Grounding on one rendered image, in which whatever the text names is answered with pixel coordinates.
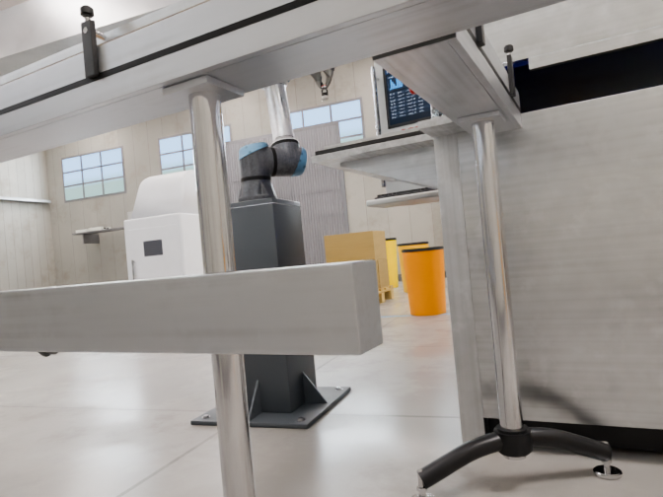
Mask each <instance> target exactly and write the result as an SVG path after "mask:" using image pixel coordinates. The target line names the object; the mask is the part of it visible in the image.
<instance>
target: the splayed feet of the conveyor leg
mask: <svg viewBox="0 0 663 497"><path fill-rule="evenodd" d="M493 431H494V432H492V433H488V434H485V435H482V436H479V437H476V438H473V439H471V440H469V441H467V442H465V443H463V444H461V445H460V446H458V447H456V448H454V449H453V450H451V451H450V452H448V453H446V454H445V455H443V456H441V457H440V458H438V459H436V460H435V461H432V462H431V463H429V464H427V465H426V466H424V467H422V468H419V469H418V470H417V471H416V473H417V477H418V485H417V487H416V491H418V492H419V493H417V494H414V495H412V496H411V497H435V496H433V495H432V494H429V493H425V492H426V491H427V489H428V488H429V487H431V486H433V485H434V484H436V483H438V482H439V481H441V480H442V479H444V478H446V477H447V476H449V475H451V474H452V473H454V472H455V471H457V470H459V469H460V468H462V467H464V466H465V465H467V464H469V463H470V462H473V461H475V460H477V459H480V458H482V457H485V456H488V455H490V454H494V453H497V452H500V453H501V454H502V455H504V456H507V457H511V458H521V457H525V456H527V455H529V454H530V453H531V452H532V451H533V447H547V448H555V449H561V450H565V451H568V452H572V453H575V454H578V455H581V456H585V457H588V458H592V459H595V460H599V461H602V463H603V464H601V465H597V466H595V467H594V468H593V473H594V474H595V475H596V476H598V477H599V478H602V479H607V480H617V479H620V478H621V477H623V472H622V471H621V470H620V469H619V468H617V467H615V466H612V465H610V463H612V458H611V456H612V448H611V446H610V445H609V444H608V442H605V441H603V442H601V441H597V440H594V439H590V438H587V437H583V436H580V435H577V434H573V433H570V432H566V431H563V430H558V429H554V428H545V427H528V426H527V425H526V424H524V428H523V429H521V430H518V431H508V430H504V429H502V428H500V423H499V424H497V425H496V426H495V427H494V429H493Z"/></svg>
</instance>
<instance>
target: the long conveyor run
mask: <svg viewBox="0 0 663 497"><path fill-rule="evenodd" d="M564 1H567V0H181V1H179V2H177V3H174V4H172V5H170V6H167V7H165V8H163V9H160V10H158V11H155V12H153V13H151V14H148V15H146V16H144V17H141V18H139V19H137V20H134V21H132V22H130V23H127V24H125V25H122V26H120V27H118V28H115V29H113V30H111V31H108V32H106V33H104V34H102V33H99V32H97V31H96V26H95V21H93V20H91V19H92V18H93V17H94V9H93V8H92V7H91V6H88V5H83V6H82V7H80V15H81V16H82V17H83V18H85V22H83V23H81V31H82V42H81V43H79V44H76V45H74V46H72V47H69V48H67V49H65V50H62V51H60V52H57V53H55V54H53V55H50V56H48V57H46V58H44V59H42V60H40V61H37V62H35V63H32V64H30V65H28V66H25V67H23V68H21V69H18V70H16V71H14V72H11V73H9V74H7V75H4V76H2V77H0V164H1V163H4V162H8V161H11V160H15V159H18V158H22V157H25V156H28V155H31V154H35V153H38V152H41V151H45V150H48V149H52V148H55V147H59V146H62V145H66V144H69V143H73V142H76V141H80V140H83V139H87V138H90V137H94V136H97V135H101V134H104V133H108V132H111V131H115V130H118V129H121V128H124V127H128V126H131V125H135V124H138V123H141V122H145V121H148V120H152V119H155V118H159V117H162V116H166V115H169V114H173V113H176V112H180V111H183V110H187V109H189V105H188V104H187V103H183V102H180V101H177V100H174V99H171V98H167V97H164V96H163V91H162V90H163V89H164V88H167V87H170V86H173V85H176V84H179V83H182V82H185V81H188V80H191V79H194V78H197V77H200V76H203V75H208V76H211V77H213V78H216V79H218V80H221V81H223V82H226V83H228V84H230V85H233V86H235V87H238V88H240V89H243V90H244V93H247V92H251V91H254V90H258V89H261V88H265V87H268V86H272V85H275V84H279V83H282V82H286V81H289V80H293V79H296V78H300V77H303V76H307V75H310V74H314V73H317V72H321V71H324V70H328V69H331V68H334V67H337V66H340V65H344V64H347V63H351V62H354V61H358V60H361V59H365V58H368V57H372V56H375V55H379V54H382V53H386V52H389V51H393V50H396V49H400V48H403V47H407V46H410V45H414V44H417V43H421V42H424V41H428V40H431V39H435V38H438V37H440V36H446V35H450V34H453V33H457V32H460V31H464V30H467V29H471V28H474V27H478V26H481V25H485V24H488V23H492V22H495V21H499V20H502V19H506V18H509V17H513V16H516V15H520V14H523V13H527V12H530V11H534V10H537V9H540V8H544V7H547V6H550V5H553V4H557V3H560V2H564Z"/></svg>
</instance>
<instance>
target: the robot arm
mask: <svg viewBox="0 0 663 497"><path fill-rule="evenodd" d="M333 71H334V68H331V69H328V70H324V73H325V74H326V77H327V79H326V86H327V87H328V86H329V85H330V83H331V80H332V75H333ZM310 75H311V76H312V77H313V78H314V79H315V82H316V84H317V86H318V87H319V88H320V89H321V88H322V87H321V86H322V85H323V82H322V75H321V72H317V73H314V74H310ZM289 81H290V80H289ZM289 81H286V82H282V83H279V84H275V85H272V86H268V87H265V88H262V89H263V90H264V91H265V96H266V102H267V108H268V114H269V120H270V126H271V131H272V137H273V142H272V144H271V145H270V147H268V144H267V143H265V142H258V143H253V144H249V145H246V146H243V147H242V148H241V149H240V150H239V162H240V173H241V184H242V186H241V190H240V194H239V199H238V202H242V201H249V200H256V199H263V198H269V197H273V198H277V196H276V193H275V191H274V189H273V186H272V184H271V177H298V176H300V175H301V174H302V173H303V172H304V171H305V168H306V164H307V152H306V149H305V148H303V147H300V145H299V141H298V140H297V139H295V138H294V133H293V128H292V122H291V116H290V111H289V105H288V101H287V95H286V90H285V88H286V87H287V85H288V83H289Z"/></svg>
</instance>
